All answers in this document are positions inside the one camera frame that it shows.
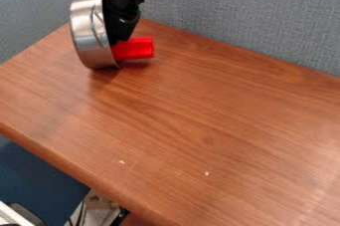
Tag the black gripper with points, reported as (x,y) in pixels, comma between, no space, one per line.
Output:
(123,15)

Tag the white object bottom left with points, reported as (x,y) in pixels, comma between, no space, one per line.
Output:
(16,215)

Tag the stainless steel pot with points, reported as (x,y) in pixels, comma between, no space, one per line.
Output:
(90,34)

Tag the red rectangular block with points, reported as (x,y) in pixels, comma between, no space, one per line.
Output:
(136,49)

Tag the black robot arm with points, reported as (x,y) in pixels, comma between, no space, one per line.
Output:
(122,15)

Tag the metal table leg bracket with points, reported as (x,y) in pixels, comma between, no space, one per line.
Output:
(98,211)

